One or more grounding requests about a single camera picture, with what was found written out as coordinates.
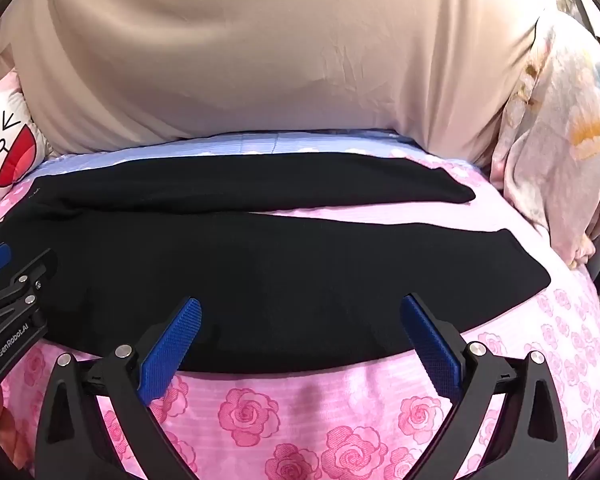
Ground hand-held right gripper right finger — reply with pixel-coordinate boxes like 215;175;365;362
400;294;568;480

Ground cat face print pillow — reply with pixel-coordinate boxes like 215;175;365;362
0;71;48;211

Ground pale floral blanket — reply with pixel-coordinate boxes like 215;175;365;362
490;10;600;271

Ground black pants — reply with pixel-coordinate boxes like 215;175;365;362
0;152;552;375

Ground pink rose print bedsheet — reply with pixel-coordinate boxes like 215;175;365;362
0;130;600;480

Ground beige cloth cover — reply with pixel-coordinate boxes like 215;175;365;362
0;0;556;168

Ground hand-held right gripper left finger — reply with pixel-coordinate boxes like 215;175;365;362
34;296;203;480

